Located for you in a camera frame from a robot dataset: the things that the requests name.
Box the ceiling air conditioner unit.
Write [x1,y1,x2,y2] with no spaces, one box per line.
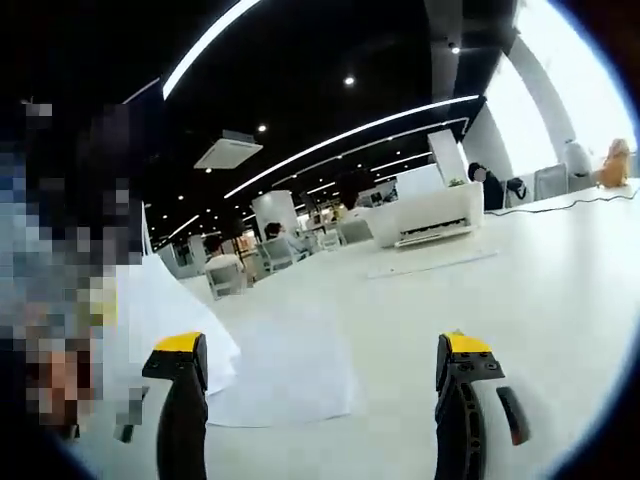
[193,129,264,171]

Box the white office chair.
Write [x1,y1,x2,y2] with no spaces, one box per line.
[259,238,296,274]
[204,254,249,301]

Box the orange plush toy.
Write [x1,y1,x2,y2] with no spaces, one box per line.
[597,138,639,189]

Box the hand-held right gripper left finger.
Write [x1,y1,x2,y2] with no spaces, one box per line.
[113,330,209,480]

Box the long ceiling light strip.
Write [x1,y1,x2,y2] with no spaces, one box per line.
[162,0,261,100]

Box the narrow window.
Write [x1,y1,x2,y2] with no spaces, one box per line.
[482,49,556,176]

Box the white rounded appliance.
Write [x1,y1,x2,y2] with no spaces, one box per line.
[563,139,592,177]

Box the large window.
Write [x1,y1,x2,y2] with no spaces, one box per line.
[519,0,640,171]

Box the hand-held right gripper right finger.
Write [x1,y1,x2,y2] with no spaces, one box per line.
[434,329,551,480]

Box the grey chair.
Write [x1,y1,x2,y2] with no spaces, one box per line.
[533,162,570,201]

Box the white printer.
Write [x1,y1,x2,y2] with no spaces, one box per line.
[349,130,486,250]

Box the black table cable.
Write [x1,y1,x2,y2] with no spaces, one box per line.
[487,188,640,216]

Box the white table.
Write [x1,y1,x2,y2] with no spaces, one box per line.
[169,182,640,480]

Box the thin ceiling light strip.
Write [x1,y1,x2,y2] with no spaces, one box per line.
[223,94,480,199]

